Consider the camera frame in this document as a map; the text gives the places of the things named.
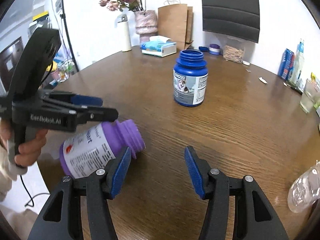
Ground purple supplement bottle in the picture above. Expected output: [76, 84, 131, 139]
[59, 119, 145, 179]

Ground blue supplement bottle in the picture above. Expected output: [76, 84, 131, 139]
[173, 49, 208, 107]

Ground left forearm sleeve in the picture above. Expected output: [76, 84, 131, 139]
[0, 146, 17, 202]

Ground left hand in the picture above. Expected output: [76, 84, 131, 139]
[1, 120, 48, 167]

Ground clear plastic jar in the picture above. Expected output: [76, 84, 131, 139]
[287, 161, 320, 213]

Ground cream thermos bottle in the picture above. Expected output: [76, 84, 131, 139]
[117, 14, 132, 52]

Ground blue tissue box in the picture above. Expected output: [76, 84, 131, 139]
[140, 35, 177, 57]

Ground pink textured vase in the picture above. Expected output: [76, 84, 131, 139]
[134, 10, 158, 44]

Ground black light stand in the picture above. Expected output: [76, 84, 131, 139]
[60, 0, 80, 72]

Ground brown paper bag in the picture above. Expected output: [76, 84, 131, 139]
[158, 0, 194, 50]

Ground blue bottle cap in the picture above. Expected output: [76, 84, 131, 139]
[199, 46, 209, 51]

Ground drinking glass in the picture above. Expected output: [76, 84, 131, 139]
[299, 79, 319, 113]

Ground purple white small jar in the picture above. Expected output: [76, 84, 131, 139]
[209, 43, 221, 55]

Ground clear glass bottle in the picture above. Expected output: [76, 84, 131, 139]
[288, 38, 304, 87]

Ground blue drink can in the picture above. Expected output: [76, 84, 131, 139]
[277, 49, 295, 80]

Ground clear container with grains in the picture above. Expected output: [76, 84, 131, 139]
[222, 36, 245, 63]

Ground black paper bag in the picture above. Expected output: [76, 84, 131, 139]
[202, 0, 260, 43]

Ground black cable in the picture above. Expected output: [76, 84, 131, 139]
[19, 174, 51, 208]

